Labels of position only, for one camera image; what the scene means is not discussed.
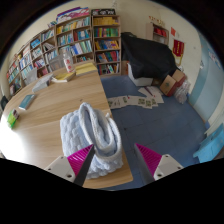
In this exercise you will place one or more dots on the papers on floor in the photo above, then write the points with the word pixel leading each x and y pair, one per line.
pixel 140 101

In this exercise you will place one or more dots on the white-backed chair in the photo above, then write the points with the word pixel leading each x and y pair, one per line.
pixel 31 76

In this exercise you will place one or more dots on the yellow folder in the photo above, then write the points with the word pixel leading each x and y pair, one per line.
pixel 85 68

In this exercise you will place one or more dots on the cardboard box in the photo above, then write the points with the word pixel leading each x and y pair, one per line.
pixel 170 84

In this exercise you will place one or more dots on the white bottle with red label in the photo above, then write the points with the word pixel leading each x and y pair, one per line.
pixel 69 63

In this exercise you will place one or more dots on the red wall hanging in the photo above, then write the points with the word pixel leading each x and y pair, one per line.
pixel 178 47

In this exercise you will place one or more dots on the green plastic bag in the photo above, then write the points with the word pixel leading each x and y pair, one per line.
pixel 12 118

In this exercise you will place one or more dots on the open yellow book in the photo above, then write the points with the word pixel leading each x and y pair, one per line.
pixel 63 77

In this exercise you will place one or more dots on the clear plastic bag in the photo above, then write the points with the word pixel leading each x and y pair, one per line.
pixel 182 93

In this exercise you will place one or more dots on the white knitted towel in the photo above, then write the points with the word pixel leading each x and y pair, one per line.
pixel 83 133

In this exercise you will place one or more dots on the black cloth cover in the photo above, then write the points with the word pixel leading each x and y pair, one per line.
pixel 146 55

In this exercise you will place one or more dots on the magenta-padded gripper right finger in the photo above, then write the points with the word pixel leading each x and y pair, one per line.
pixel 166 164

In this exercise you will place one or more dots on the small wooden wall shelf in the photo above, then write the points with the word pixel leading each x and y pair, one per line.
pixel 160 33

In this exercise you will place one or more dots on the teal book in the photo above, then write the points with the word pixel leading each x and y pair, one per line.
pixel 26 101

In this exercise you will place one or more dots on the grey book stack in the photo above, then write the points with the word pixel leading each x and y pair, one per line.
pixel 42 83

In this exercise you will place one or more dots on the white box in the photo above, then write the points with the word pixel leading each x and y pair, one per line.
pixel 140 81

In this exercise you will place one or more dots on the grey mesh chair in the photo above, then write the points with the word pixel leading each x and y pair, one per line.
pixel 56 62

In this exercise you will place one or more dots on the dark office chair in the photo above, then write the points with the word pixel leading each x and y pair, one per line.
pixel 4 102

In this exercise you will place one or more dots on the wooden bookshelf unit with books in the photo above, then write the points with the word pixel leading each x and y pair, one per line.
pixel 76 40

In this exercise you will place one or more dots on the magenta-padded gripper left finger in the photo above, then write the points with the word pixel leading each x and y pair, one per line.
pixel 62 167

